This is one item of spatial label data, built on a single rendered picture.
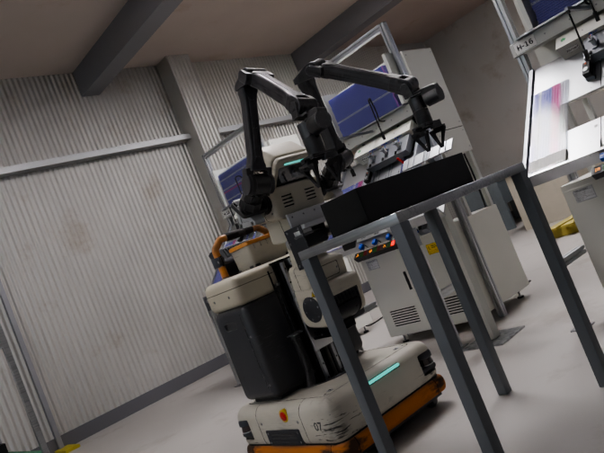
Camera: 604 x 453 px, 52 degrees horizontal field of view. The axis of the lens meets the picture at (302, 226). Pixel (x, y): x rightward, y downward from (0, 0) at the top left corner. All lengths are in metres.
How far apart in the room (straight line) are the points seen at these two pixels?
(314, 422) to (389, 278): 1.82
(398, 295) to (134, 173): 3.65
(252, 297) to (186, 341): 4.06
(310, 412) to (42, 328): 4.00
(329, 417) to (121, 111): 5.25
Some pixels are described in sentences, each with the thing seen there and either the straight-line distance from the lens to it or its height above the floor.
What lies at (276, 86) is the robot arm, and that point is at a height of 1.33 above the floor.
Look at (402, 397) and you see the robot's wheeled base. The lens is 2.53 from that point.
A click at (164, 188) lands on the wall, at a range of 6.89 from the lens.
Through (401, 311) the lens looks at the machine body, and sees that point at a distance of 4.06.
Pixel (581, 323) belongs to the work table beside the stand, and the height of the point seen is 0.23.
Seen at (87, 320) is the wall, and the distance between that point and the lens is 6.18.
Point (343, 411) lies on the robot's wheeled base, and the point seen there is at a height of 0.22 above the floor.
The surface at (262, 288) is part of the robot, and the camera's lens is 2.58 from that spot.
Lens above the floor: 0.79
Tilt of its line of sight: 2 degrees up
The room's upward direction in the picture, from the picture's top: 22 degrees counter-clockwise
